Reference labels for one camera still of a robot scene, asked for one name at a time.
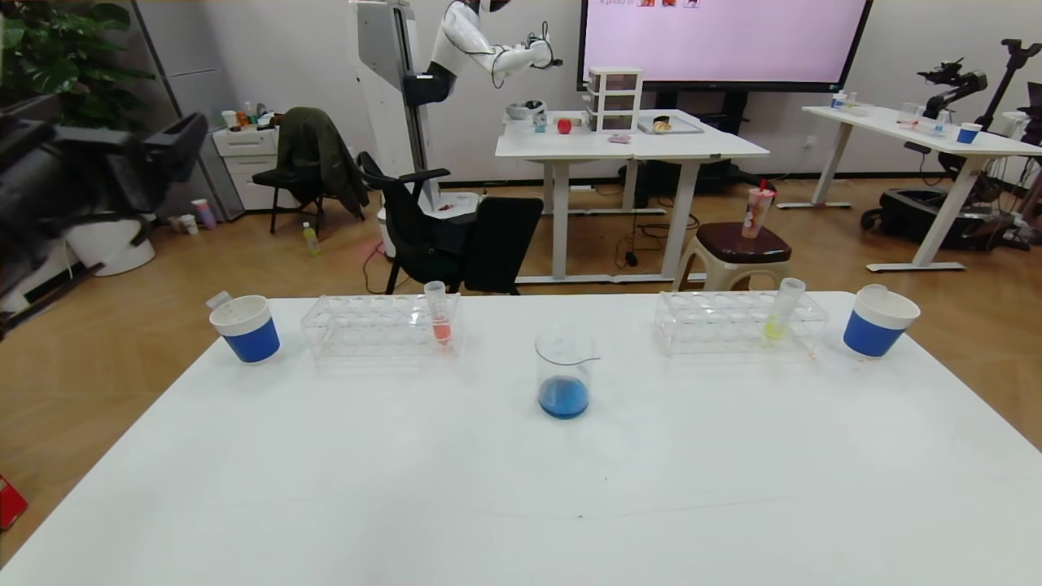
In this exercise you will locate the black tripod stand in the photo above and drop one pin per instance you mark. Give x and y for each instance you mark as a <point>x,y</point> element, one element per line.
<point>1009,73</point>

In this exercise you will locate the black folding chair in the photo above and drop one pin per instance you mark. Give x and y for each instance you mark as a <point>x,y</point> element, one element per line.
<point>277,175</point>

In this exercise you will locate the clear acrylic test tube rack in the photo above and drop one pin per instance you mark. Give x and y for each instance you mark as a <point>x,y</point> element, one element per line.
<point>383,325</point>
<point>724,321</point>

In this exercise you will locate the black desktop robot arm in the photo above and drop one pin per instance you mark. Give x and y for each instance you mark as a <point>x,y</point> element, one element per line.
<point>956,81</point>

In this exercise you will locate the grey bowl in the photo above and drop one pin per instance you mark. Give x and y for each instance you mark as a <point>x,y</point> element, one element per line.
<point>521,111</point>

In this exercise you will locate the white plant pot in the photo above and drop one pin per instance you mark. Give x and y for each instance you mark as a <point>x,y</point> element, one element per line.
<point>114,244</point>

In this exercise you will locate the test tube with yellow pigment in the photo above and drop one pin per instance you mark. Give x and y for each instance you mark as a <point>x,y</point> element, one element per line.
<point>773,330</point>

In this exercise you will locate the white mini drawer organizer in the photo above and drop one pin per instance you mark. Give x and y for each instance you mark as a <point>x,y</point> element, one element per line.
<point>615,102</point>

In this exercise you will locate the tall grey metal cabinet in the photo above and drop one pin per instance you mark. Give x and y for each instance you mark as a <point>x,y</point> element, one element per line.
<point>187,73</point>

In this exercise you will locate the large wall display screen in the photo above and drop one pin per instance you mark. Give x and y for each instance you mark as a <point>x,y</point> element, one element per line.
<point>724,41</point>

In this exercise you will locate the pink drink cup with straw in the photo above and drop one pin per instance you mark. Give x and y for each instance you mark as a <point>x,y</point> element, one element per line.
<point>755,216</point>

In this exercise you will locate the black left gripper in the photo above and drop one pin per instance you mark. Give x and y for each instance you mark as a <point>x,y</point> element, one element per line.
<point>152,165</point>

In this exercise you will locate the white height adjustable desk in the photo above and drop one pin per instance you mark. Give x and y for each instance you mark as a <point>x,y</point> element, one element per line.
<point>651,146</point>
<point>936,142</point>

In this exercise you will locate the green drink bottle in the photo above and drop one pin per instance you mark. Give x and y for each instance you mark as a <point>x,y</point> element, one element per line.
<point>310,240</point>

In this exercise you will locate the white drawer cabinet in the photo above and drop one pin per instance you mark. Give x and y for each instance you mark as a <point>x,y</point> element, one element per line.
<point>244,163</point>

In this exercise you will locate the large green leafy plant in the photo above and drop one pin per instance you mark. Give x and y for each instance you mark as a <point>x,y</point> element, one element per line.
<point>73,57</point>

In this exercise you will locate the small blue paper cup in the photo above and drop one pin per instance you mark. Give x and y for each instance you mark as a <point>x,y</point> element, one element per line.
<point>838,102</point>
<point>967,134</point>

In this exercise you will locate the red box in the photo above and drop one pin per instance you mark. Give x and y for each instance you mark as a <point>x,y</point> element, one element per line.
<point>11,505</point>

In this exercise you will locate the small white cup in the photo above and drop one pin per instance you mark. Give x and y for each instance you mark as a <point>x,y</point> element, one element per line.
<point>188,224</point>

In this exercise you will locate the blue and white paper cup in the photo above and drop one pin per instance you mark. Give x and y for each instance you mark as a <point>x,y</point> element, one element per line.
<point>251,338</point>
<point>873,334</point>

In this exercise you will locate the grey tray with food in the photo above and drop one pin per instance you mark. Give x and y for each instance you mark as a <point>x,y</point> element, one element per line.
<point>680,127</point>

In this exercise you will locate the small pink item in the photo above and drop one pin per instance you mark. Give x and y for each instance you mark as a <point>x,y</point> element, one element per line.
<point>619,138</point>

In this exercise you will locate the dark green jacket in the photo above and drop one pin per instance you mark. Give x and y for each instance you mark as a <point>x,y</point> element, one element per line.
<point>317,155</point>

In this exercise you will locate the black display stand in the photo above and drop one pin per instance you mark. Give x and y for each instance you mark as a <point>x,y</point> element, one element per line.
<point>724,106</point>

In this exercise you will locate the white humanoid robot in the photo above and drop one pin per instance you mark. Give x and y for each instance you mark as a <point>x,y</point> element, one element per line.
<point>464,41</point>

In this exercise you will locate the purple cup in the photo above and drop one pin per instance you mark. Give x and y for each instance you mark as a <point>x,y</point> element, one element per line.
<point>203,213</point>

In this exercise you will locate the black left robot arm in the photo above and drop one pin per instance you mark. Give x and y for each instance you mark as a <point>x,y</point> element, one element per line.
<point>20,203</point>

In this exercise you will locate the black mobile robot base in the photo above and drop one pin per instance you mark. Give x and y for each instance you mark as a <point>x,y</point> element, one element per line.
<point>920,216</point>

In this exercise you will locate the brown stool with cream legs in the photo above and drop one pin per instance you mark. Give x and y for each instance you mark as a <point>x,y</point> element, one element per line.
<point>741,244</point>

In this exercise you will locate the black padded chair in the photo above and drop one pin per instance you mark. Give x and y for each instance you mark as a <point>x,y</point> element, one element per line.
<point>505,244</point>

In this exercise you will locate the white grey robot column stand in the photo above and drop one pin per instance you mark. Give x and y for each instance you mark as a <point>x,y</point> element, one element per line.
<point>383,81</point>

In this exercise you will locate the black office chair with armrests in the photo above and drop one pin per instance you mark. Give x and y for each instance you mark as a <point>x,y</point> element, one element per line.
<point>415,236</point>

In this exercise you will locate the test tube with blue pigment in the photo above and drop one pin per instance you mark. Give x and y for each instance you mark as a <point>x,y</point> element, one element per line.
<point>220,301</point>

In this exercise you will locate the clear glass beaker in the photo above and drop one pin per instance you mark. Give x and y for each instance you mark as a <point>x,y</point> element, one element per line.
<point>563,399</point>

